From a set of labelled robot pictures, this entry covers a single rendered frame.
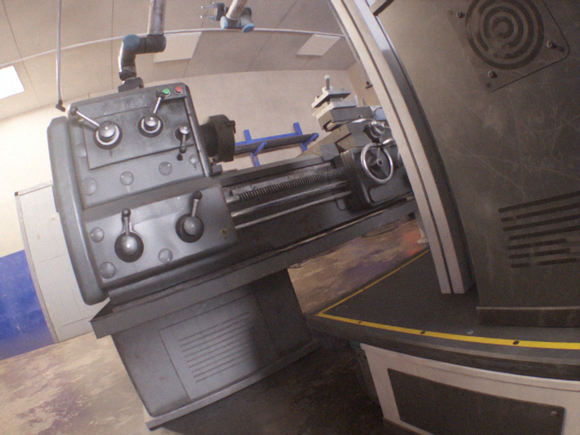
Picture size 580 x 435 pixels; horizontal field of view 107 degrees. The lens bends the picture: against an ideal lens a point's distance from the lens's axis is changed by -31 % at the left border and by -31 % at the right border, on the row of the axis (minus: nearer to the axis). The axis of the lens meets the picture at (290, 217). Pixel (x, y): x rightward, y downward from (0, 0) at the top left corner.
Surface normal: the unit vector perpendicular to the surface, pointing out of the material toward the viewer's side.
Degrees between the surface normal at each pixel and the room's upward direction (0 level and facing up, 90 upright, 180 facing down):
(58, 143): 90
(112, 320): 90
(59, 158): 90
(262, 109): 90
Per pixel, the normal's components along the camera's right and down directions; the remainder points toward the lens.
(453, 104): -0.84, 0.28
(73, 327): 0.47, -0.17
